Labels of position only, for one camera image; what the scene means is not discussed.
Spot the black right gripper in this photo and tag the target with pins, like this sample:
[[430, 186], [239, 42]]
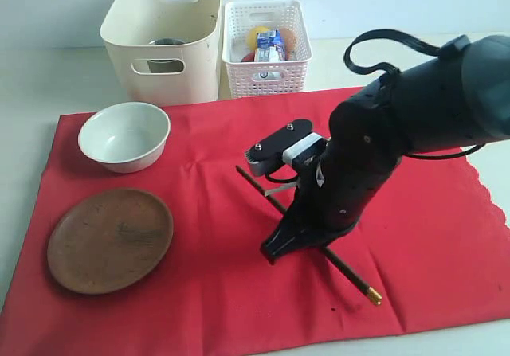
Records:
[[333, 195]]

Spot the wooden chopstick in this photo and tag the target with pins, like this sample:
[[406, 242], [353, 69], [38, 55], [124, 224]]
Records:
[[359, 283]]

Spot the red tablecloth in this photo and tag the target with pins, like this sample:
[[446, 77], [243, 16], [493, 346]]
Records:
[[431, 242]]

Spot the red sausage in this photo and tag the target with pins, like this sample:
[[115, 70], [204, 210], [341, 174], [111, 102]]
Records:
[[249, 57]]

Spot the round wooden plate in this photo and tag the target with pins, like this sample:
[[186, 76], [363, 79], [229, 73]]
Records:
[[109, 241]]

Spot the blue white milk carton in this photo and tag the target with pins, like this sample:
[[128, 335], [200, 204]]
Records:
[[270, 47]]

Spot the white ceramic bowl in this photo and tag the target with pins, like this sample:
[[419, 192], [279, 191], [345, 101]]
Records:
[[125, 138]]

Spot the brown egg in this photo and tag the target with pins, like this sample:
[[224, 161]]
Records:
[[289, 39]]

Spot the stainless steel cup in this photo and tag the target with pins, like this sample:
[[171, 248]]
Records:
[[166, 65]]

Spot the white perforated plastic basket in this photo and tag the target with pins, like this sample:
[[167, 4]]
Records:
[[256, 78]]

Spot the large cream plastic bin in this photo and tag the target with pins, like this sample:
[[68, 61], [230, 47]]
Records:
[[130, 25]]

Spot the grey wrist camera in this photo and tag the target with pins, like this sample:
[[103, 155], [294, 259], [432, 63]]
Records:
[[294, 145]]

